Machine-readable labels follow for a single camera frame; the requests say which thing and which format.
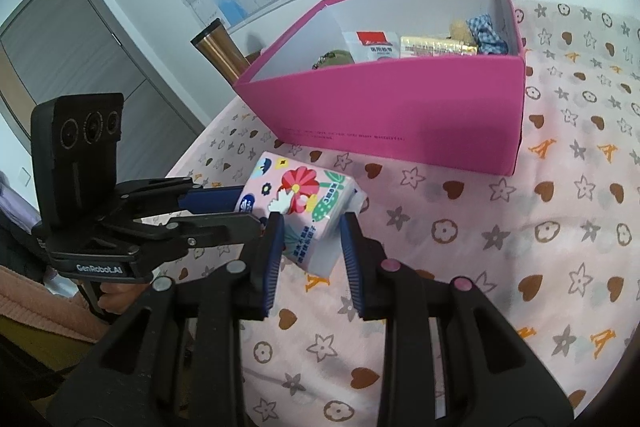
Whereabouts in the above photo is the white face mask packet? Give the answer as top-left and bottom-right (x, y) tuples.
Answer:
(342, 30), (403, 64)

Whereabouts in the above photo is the pink cardboard box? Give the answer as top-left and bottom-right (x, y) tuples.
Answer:
(234, 0), (528, 176)

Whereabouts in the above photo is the cream plush bunny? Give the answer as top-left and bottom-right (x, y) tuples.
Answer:
(448, 21), (478, 45)

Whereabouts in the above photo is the bronze metal tumbler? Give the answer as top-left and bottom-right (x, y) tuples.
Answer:
(190, 19), (251, 85)

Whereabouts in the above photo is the grey door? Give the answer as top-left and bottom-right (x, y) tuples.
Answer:
(0, 0), (211, 158)

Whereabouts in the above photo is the person's left forearm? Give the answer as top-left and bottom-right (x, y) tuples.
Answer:
(0, 264), (108, 345)

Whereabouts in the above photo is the shiny gold packet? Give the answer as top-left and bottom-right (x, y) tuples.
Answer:
(400, 35), (478, 58)

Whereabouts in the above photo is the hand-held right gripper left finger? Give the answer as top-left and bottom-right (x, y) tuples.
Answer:
(47, 211), (287, 427)

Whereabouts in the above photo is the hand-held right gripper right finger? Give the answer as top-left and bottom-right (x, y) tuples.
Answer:
(339, 211), (576, 427)

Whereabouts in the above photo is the person's left hand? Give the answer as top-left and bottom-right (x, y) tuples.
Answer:
(97, 279), (153, 323)

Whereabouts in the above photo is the pink printed tablecloth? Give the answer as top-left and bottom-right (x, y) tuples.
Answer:
(165, 0), (640, 427)

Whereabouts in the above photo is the blue checkered cloth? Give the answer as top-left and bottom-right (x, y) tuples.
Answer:
(466, 13), (510, 55)

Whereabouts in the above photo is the floral tissue pack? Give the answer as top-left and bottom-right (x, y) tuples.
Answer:
(235, 151), (368, 275)

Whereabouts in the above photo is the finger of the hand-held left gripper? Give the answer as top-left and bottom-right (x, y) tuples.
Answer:
(116, 177), (247, 219)
(97, 213), (264, 259)

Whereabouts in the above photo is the green plush toy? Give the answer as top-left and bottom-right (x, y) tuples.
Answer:
(312, 48), (355, 70)

